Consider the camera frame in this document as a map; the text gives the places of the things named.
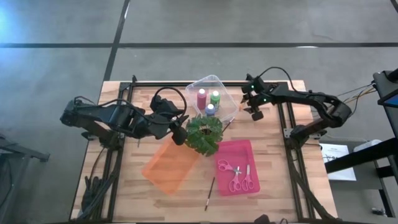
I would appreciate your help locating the grey metal stand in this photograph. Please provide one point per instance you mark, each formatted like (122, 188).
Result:
(18, 152)

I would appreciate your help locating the black cart frame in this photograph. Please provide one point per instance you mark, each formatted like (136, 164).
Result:
(357, 158)

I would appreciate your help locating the blue paint bottle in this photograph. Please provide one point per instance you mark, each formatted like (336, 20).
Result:
(210, 110)

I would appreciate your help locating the green plant in white pot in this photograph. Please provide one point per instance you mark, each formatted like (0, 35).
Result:
(203, 137)

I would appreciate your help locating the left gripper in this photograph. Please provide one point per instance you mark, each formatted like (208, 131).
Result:
(164, 115)

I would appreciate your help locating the orange translucent plastic bin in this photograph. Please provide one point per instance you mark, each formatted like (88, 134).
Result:
(169, 168)

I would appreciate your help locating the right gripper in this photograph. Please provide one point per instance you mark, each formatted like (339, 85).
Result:
(255, 101)

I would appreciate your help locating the pink translucent plastic bin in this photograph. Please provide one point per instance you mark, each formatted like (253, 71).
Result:
(236, 152)

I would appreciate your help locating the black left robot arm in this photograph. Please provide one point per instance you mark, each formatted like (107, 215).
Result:
(102, 115)

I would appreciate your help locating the white device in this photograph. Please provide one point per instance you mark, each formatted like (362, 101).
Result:
(367, 145)

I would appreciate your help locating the white paper sheet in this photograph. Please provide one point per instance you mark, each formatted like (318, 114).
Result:
(339, 168)

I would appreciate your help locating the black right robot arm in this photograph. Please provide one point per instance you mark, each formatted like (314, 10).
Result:
(311, 98)

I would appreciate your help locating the green paint bottle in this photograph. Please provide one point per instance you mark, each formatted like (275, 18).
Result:
(215, 99)

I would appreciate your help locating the clear plastic bin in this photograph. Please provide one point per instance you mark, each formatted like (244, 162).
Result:
(228, 102)

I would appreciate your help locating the black aluminium rig frame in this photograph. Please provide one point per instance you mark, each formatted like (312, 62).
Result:
(202, 84)

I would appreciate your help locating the red paint bottle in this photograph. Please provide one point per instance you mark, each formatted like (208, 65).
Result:
(201, 99)

